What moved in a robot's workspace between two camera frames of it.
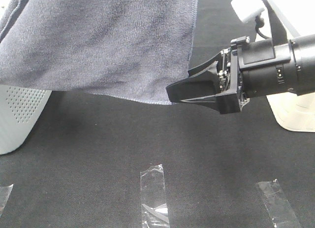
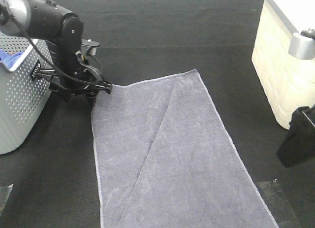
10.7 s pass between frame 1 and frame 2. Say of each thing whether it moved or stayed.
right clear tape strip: stayed
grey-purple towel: moved
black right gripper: moved
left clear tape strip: stayed
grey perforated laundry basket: stayed
